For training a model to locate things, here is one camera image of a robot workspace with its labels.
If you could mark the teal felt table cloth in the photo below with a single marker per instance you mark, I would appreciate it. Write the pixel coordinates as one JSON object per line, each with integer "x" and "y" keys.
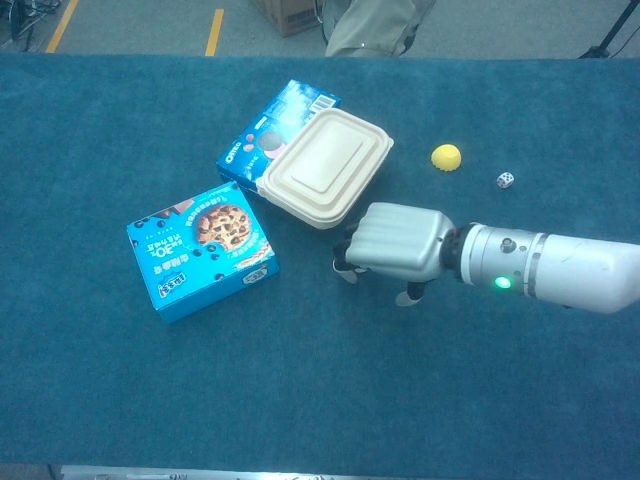
{"x": 100, "y": 375}

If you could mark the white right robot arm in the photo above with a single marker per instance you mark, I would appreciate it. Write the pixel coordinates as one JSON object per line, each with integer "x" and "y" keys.
{"x": 575, "y": 270}

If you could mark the yellow ball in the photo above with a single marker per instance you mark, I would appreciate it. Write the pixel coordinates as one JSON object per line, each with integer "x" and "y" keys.
{"x": 446, "y": 157}

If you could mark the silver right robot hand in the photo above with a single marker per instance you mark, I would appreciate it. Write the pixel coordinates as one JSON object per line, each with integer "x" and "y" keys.
{"x": 400, "y": 240}

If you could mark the black tripod stand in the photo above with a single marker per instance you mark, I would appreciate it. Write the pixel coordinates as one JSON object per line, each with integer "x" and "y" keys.
{"x": 612, "y": 35}

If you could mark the blue Oreo cookie box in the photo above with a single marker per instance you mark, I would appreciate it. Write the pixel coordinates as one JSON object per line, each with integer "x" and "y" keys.
{"x": 290, "y": 105}

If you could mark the blue chocolate chip cookie box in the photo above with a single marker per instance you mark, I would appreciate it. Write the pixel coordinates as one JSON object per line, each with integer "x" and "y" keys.
{"x": 200, "y": 280}

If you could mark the beige lidded plastic container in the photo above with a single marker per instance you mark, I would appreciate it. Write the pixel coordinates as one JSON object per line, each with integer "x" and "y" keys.
{"x": 320, "y": 165}

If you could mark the cardboard box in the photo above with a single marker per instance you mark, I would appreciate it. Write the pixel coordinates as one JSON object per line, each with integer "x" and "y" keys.
{"x": 290, "y": 15}

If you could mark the small white die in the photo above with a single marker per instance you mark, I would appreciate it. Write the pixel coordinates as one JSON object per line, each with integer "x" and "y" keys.
{"x": 505, "y": 180}

